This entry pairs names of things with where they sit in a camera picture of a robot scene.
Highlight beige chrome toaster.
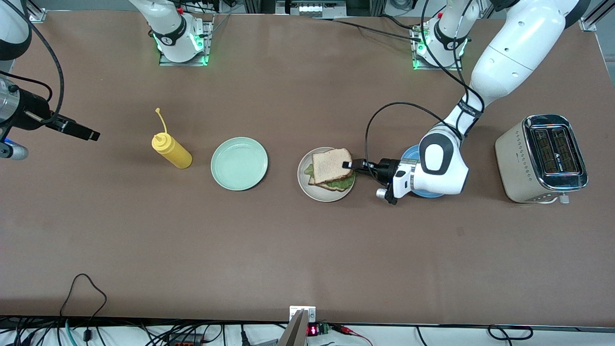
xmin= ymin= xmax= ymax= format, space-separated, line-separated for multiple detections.
xmin=495 ymin=114 xmax=589 ymax=204

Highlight blue plate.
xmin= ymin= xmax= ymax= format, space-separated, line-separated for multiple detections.
xmin=401 ymin=145 xmax=445 ymax=198

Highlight white toaster cord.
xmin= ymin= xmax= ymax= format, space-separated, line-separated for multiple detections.
xmin=536 ymin=192 xmax=570 ymax=205

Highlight beige plate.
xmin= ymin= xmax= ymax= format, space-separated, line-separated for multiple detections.
xmin=297 ymin=147 xmax=356 ymax=202

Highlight green lettuce leaf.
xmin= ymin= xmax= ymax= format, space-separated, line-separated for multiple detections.
xmin=304 ymin=164 xmax=357 ymax=190

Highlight grey metal bar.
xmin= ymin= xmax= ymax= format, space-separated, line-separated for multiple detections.
xmin=276 ymin=310 xmax=308 ymax=346

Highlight red clip wires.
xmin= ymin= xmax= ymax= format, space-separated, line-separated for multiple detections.
xmin=332 ymin=324 xmax=374 ymax=346

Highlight aluminium corner bracket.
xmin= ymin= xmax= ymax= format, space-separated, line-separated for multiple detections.
xmin=579 ymin=0 xmax=615 ymax=32
xmin=26 ymin=0 xmax=47 ymax=23

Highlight small silver mounting bracket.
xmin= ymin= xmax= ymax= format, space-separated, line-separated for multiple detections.
xmin=289 ymin=306 xmax=317 ymax=323

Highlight black coiled cable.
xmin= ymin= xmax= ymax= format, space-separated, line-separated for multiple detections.
xmin=488 ymin=325 xmax=535 ymax=341

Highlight black looped cable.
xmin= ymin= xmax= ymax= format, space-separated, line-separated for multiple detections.
xmin=59 ymin=273 xmax=108 ymax=343

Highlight light bread slice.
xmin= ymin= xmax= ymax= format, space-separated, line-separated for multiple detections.
xmin=308 ymin=174 xmax=355 ymax=193

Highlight dark toasted bread slice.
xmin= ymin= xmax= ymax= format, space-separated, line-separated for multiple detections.
xmin=311 ymin=148 xmax=354 ymax=185

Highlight metal frame device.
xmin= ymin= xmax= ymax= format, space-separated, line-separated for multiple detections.
xmin=275 ymin=0 xmax=347 ymax=18

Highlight black table cable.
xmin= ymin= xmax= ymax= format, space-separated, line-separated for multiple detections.
xmin=312 ymin=16 xmax=424 ymax=43

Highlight pale green plate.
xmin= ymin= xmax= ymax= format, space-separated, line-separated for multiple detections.
xmin=211 ymin=137 xmax=269 ymax=191

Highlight yellow squeeze bottle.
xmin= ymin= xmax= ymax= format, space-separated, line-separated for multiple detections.
xmin=151 ymin=108 xmax=193 ymax=170

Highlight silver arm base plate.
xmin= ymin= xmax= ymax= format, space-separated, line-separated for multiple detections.
xmin=159 ymin=13 xmax=213 ymax=67
xmin=411 ymin=19 xmax=464 ymax=72

